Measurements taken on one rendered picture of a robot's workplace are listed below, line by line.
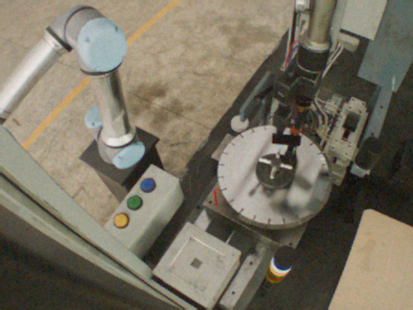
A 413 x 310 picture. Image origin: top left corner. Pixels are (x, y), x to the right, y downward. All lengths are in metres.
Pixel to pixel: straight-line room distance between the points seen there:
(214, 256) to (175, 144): 1.37
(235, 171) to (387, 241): 0.59
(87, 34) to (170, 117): 1.63
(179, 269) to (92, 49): 0.61
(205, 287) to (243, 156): 0.40
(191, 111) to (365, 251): 1.62
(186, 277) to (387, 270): 0.66
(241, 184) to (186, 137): 1.31
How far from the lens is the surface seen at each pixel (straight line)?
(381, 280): 1.13
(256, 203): 0.89
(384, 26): 0.76
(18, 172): 0.43
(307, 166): 0.96
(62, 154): 2.44
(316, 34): 0.73
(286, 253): 0.64
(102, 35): 0.76
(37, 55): 0.91
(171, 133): 2.23
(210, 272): 0.89
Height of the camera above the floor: 1.77
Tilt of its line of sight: 58 degrees down
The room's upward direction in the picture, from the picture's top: 9 degrees counter-clockwise
